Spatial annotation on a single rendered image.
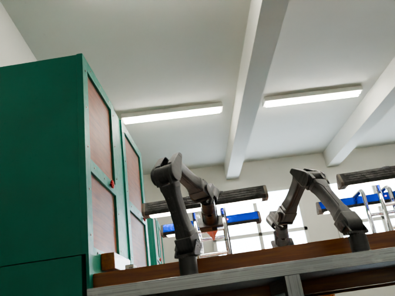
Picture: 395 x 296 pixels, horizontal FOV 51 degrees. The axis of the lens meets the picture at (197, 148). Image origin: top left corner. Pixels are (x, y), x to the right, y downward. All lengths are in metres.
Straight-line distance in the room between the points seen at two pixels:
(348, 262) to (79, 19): 3.06
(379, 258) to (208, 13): 2.89
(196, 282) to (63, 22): 2.96
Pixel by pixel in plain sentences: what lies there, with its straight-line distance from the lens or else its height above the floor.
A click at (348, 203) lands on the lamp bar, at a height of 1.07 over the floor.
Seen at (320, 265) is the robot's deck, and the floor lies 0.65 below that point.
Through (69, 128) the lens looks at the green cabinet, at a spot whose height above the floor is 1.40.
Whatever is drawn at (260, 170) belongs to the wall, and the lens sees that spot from 7.49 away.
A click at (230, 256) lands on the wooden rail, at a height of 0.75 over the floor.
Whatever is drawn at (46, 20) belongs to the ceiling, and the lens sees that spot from 3.85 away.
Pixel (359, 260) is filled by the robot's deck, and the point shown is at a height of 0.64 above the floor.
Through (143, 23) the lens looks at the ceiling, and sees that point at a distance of 3.86.
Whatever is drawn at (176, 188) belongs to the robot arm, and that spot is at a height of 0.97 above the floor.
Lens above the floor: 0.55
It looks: 22 degrees up
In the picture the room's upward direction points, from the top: 8 degrees counter-clockwise
